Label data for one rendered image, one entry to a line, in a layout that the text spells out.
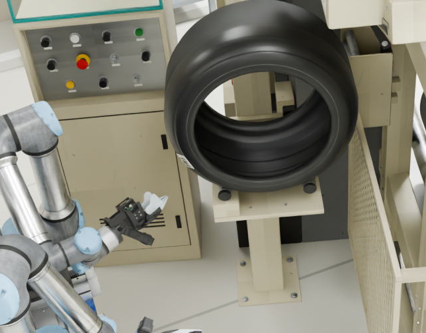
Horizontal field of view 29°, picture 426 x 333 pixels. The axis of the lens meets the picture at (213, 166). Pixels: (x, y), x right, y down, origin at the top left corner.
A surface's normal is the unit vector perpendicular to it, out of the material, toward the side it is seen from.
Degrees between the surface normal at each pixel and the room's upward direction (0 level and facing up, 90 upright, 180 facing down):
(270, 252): 90
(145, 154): 90
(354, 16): 90
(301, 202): 0
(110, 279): 0
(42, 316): 0
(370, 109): 90
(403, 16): 72
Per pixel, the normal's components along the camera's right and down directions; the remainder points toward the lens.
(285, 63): 0.06, 0.48
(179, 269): -0.10, -0.77
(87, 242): 0.16, -0.39
